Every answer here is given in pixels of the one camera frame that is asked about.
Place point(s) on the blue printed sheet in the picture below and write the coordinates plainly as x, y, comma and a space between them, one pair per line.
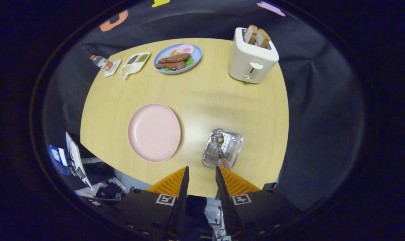
57, 157

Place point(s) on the blue plate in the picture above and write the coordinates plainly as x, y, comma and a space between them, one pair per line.
197, 55

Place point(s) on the pink ham slice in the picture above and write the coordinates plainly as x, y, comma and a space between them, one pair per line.
185, 49

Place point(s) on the person's dark trouser leg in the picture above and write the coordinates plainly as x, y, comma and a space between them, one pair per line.
197, 217

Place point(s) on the metal cutlery basket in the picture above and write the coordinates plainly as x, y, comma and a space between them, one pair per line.
234, 144

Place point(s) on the green lettuce leaf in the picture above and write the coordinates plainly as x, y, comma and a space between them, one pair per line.
189, 62

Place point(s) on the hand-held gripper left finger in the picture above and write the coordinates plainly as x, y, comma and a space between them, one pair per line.
182, 194

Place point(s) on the white divided condiment dish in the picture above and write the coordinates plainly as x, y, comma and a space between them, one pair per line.
135, 68

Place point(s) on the toast bread slice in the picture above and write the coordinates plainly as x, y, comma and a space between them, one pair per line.
251, 33
262, 37

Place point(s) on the white flat panel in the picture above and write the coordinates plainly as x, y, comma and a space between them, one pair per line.
76, 157

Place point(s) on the small white square coaster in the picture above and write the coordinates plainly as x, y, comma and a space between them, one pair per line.
115, 68

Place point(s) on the brown bacon strip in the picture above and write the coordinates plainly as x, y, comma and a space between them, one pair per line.
174, 58
170, 65

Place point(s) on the clear water bottle red label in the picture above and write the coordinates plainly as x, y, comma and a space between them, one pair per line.
100, 62

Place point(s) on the white toaster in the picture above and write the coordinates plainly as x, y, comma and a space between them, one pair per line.
246, 63

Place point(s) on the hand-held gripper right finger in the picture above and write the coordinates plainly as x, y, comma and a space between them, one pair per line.
224, 194

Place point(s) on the pink plate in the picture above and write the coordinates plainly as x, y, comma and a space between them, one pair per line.
154, 132

